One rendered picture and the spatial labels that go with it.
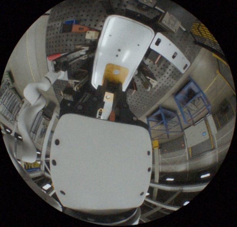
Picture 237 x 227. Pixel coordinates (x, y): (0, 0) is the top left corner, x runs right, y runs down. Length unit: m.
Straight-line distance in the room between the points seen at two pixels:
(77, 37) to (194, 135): 8.40
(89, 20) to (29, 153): 0.91
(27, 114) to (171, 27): 0.78
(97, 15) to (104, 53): 0.46
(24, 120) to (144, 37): 0.70
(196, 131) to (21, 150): 8.29
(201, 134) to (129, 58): 7.83
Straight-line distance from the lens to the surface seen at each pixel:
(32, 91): 0.61
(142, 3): 0.34
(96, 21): 0.71
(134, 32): 0.37
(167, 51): 0.43
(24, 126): 0.49
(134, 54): 0.37
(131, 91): 0.49
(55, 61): 0.21
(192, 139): 8.12
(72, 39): 0.79
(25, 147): 0.47
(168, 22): 0.37
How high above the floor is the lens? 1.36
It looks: 37 degrees down
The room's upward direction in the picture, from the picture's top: 178 degrees counter-clockwise
